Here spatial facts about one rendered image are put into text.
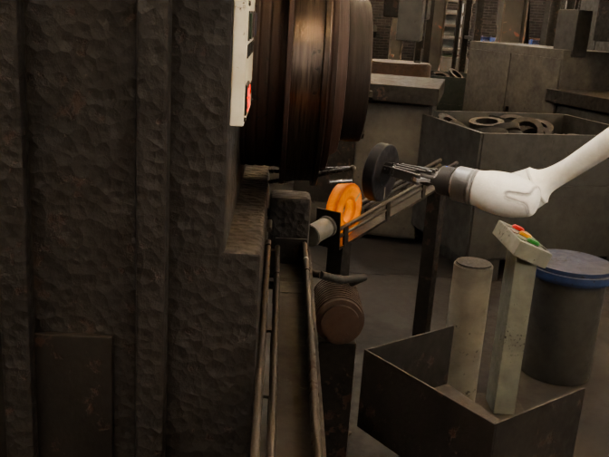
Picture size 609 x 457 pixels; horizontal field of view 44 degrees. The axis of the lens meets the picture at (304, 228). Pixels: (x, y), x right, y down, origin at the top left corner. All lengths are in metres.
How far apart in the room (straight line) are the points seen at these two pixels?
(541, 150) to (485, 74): 2.31
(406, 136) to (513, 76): 1.72
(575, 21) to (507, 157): 1.89
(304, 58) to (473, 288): 1.21
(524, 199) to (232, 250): 0.91
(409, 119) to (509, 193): 2.40
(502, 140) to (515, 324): 1.40
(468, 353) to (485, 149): 1.46
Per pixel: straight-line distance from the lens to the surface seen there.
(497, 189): 1.87
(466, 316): 2.39
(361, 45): 1.44
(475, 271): 2.34
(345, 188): 2.06
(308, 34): 1.35
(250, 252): 1.14
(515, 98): 5.75
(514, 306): 2.47
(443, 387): 1.38
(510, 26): 10.48
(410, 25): 3.98
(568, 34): 5.47
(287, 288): 1.61
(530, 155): 3.80
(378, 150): 1.98
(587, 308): 2.83
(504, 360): 2.54
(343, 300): 1.93
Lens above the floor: 1.22
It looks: 16 degrees down
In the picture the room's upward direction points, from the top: 4 degrees clockwise
